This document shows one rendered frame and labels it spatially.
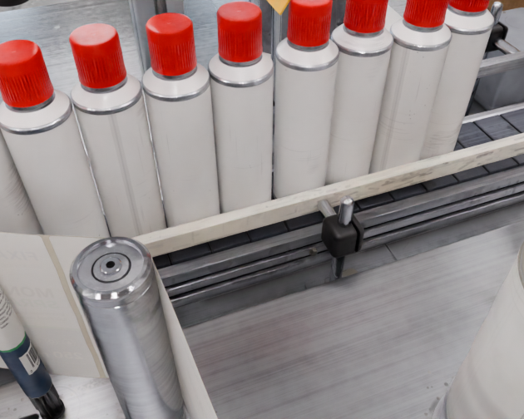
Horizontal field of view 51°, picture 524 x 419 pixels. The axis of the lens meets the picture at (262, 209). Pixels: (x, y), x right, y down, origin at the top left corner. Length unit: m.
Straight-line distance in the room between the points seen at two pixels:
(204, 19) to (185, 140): 0.57
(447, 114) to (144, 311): 0.38
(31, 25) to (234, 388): 0.76
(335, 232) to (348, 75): 0.13
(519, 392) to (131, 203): 0.31
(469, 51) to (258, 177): 0.22
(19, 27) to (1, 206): 0.62
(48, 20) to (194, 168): 0.64
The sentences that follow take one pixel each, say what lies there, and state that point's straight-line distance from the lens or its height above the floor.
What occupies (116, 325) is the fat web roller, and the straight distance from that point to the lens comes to 0.27.
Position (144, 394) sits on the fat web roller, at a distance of 0.33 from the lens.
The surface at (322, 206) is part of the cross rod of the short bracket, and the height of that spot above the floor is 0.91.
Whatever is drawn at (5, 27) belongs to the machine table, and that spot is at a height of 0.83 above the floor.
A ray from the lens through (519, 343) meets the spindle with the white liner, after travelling 0.30.
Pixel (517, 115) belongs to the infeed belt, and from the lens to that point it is 0.73.
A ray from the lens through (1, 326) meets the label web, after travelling 0.35.
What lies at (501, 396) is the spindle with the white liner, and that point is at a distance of 0.33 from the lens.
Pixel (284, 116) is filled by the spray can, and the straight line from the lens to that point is 0.48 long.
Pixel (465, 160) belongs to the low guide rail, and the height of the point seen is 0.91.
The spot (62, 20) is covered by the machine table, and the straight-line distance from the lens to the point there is 1.04.
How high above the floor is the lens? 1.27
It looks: 45 degrees down
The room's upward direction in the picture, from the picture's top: straight up
